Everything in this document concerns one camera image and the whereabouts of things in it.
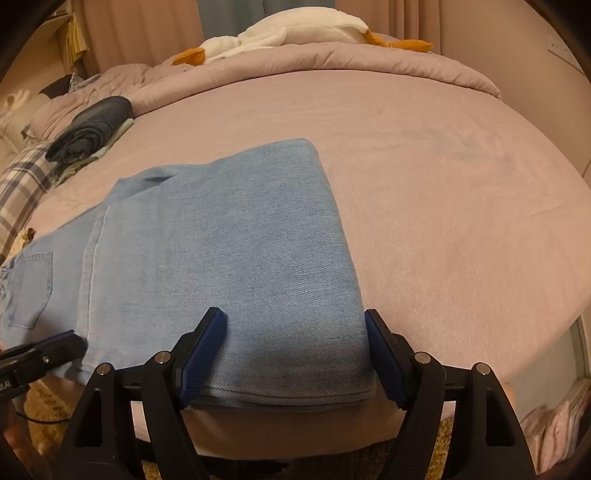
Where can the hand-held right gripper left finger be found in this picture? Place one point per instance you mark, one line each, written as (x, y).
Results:
(203, 360)

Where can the bed with pink sheet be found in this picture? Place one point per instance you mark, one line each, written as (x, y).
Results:
(438, 207)

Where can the pink curtain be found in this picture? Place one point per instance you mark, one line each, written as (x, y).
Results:
(406, 18)
(138, 32)

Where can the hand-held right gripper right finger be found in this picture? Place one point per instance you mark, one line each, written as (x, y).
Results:
(385, 360)

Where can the white wall socket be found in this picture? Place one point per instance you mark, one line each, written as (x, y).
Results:
(565, 53)

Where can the yellow fuzzy rug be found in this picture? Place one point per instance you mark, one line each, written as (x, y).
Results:
(41, 415)

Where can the blue curtain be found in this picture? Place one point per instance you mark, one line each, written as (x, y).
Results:
(231, 16)

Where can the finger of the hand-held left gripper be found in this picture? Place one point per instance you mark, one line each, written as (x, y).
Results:
(51, 353)

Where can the pink cloth bundle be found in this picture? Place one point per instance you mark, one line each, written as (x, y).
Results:
(554, 434)

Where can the light blue denim pants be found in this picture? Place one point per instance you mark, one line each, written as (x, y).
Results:
(231, 254)

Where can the beige pillow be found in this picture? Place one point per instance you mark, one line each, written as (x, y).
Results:
(18, 115)

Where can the dark clothing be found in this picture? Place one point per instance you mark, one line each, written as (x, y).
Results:
(57, 86)

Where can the plaid pillow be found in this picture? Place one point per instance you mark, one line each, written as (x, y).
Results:
(18, 184)

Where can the pink duvet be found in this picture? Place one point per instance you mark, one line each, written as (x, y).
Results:
(323, 55)

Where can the white goose plush toy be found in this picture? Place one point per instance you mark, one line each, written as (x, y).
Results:
(300, 27)

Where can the yellow pleated cloth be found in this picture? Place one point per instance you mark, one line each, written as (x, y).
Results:
(74, 39)

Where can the folded dark denim jeans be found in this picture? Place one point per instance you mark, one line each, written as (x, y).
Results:
(92, 124)

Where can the blue checked shirt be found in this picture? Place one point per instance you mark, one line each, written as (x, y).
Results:
(85, 82)

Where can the cartoon printed yellow garment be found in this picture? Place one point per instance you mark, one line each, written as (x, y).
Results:
(27, 236)

